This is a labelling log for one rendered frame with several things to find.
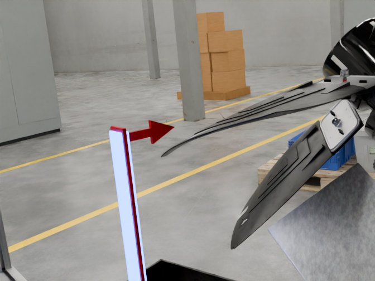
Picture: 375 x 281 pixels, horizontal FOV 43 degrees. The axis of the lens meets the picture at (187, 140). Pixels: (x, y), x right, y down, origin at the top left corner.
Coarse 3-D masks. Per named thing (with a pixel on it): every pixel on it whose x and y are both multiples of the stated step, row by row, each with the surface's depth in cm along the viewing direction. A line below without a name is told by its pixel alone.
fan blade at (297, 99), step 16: (272, 96) 65; (288, 96) 59; (304, 96) 58; (320, 96) 56; (336, 96) 55; (240, 112) 59; (256, 112) 54; (272, 112) 49; (288, 112) 46; (208, 128) 57; (224, 128) 47; (176, 144) 55
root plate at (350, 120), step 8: (336, 104) 78; (344, 104) 76; (336, 112) 77; (344, 112) 75; (352, 112) 73; (328, 120) 78; (344, 120) 74; (352, 120) 72; (328, 128) 77; (336, 128) 75; (344, 128) 73; (352, 128) 71; (328, 136) 76; (336, 136) 74; (344, 136) 71; (328, 144) 74; (336, 144) 72
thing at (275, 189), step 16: (320, 128) 78; (304, 144) 80; (320, 144) 75; (288, 160) 82; (304, 160) 77; (320, 160) 73; (272, 176) 84; (288, 176) 78; (304, 176) 74; (256, 192) 88; (272, 192) 80; (288, 192) 75; (256, 208) 82; (272, 208) 76; (256, 224) 77; (240, 240) 78
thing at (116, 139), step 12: (120, 144) 44; (120, 156) 45; (120, 168) 45; (120, 180) 46; (120, 192) 46; (120, 204) 47; (120, 216) 48; (132, 228) 46; (132, 240) 46; (132, 252) 47; (132, 264) 48; (132, 276) 48
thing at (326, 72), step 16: (352, 32) 68; (368, 32) 68; (336, 48) 69; (352, 48) 68; (368, 48) 67; (352, 64) 68; (368, 64) 66; (352, 96) 69; (368, 96) 68; (368, 128) 68
